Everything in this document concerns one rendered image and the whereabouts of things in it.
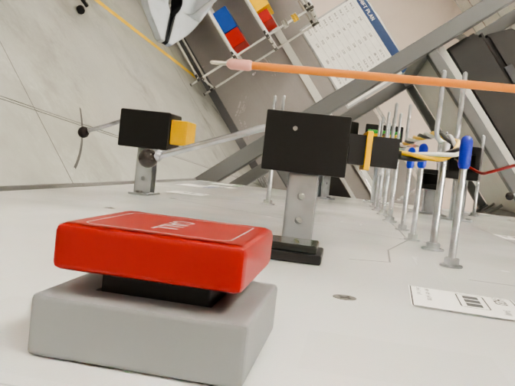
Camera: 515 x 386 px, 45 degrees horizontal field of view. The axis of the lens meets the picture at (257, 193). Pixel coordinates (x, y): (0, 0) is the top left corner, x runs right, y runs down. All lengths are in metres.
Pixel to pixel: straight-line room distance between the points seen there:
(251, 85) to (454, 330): 8.15
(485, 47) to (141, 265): 1.34
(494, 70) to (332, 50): 6.87
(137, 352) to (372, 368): 0.07
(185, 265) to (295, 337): 0.06
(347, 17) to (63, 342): 8.26
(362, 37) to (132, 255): 8.16
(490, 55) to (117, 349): 1.36
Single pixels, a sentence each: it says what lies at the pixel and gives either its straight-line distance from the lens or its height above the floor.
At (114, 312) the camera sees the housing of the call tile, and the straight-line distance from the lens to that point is 0.16.
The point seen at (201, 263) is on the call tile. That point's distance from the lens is 0.15.
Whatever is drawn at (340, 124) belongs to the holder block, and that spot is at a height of 1.17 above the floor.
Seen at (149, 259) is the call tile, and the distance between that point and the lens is 0.16.
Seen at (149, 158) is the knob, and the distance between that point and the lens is 0.44.
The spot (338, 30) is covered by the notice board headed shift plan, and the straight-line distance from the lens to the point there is 8.35.
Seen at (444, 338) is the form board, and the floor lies 1.16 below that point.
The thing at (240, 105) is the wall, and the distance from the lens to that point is 8.34.
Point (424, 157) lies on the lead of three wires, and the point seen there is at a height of 1.21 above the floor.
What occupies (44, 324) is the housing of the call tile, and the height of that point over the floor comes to 1.08.
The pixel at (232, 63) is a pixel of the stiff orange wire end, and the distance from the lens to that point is 0.31.
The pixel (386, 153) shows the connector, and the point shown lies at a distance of 0.41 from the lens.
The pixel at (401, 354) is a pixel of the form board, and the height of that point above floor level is 1.15.
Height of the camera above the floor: 1.16
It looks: 9 degrees down
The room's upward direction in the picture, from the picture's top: 59 degrees clockwise
